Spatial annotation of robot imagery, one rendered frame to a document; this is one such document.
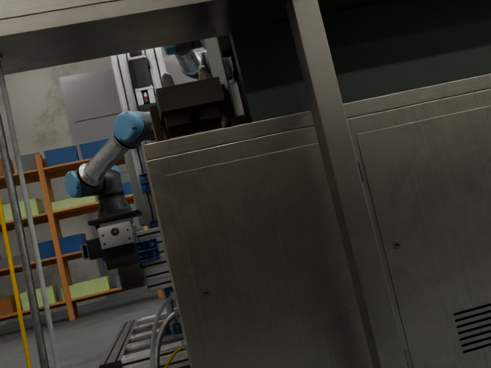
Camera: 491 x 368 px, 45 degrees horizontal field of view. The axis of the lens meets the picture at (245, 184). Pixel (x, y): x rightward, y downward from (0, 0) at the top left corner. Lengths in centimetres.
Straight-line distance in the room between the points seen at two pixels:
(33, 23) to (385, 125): 87
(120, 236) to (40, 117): 713
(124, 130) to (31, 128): 727
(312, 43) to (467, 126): 51
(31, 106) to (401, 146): 839
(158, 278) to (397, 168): 140
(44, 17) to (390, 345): 100
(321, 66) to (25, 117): 845
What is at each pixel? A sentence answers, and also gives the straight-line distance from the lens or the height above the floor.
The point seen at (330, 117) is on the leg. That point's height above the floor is 84.
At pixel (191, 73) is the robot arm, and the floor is 132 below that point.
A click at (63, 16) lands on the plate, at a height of 116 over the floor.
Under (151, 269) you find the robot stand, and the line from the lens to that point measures 267.
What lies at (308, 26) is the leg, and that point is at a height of 106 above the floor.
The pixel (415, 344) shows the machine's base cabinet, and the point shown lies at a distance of 160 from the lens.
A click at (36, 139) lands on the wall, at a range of 955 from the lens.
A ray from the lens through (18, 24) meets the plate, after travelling 134.
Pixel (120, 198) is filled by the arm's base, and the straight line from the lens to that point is 271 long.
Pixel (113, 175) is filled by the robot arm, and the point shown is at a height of 99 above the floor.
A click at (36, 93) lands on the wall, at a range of 969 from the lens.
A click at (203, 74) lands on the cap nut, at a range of 154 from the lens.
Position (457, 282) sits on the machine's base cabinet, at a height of 39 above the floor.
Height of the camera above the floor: 67
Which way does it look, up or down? 3 degrees up
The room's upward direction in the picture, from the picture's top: 13 degrees counter-clockwise
